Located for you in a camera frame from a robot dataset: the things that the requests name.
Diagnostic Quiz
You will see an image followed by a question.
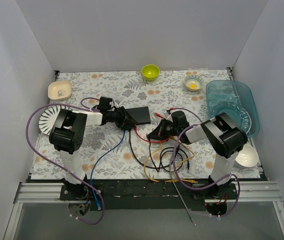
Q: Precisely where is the white bowl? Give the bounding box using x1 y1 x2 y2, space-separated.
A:
235 144 259 168

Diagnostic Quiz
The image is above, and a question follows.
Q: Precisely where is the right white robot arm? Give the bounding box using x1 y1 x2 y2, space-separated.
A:
147 110 248 199

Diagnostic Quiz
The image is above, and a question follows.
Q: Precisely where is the teal plastic tray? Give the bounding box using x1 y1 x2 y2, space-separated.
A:
206 80 260 138

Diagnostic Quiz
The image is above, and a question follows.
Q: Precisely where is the cream square dish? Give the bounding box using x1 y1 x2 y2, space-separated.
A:
47 80 72 101

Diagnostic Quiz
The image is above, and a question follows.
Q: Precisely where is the blue striped white plate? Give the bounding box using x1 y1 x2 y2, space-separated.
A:
38 105 71 136

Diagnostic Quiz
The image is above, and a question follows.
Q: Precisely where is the lime green bowl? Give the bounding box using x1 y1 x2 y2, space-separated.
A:
141 64 160 81

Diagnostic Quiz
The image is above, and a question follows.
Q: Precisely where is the dark grey network switch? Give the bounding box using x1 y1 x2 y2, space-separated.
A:
135 106 151 125

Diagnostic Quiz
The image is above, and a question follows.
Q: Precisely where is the floral patterned table mat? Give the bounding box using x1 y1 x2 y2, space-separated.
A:
30 69 263 180

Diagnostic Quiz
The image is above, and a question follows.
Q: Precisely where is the aluminium frame rail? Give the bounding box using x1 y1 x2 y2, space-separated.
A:
4 181 284 240

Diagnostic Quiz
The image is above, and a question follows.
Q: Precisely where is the teal glass plate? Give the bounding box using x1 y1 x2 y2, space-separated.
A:
208 102 252 134

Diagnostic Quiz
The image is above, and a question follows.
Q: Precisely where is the patterned yellow centre bowl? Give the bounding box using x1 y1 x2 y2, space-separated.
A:
184 74 204 92

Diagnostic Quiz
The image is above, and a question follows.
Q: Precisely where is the blue ethernet cable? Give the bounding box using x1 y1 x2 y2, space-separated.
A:
89 129 127 210

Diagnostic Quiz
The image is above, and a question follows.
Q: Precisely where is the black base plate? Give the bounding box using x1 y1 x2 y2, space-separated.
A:
59 179 239 211

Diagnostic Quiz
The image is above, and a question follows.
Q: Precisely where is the red ethernet cable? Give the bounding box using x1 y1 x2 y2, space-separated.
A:
133 112 175 145

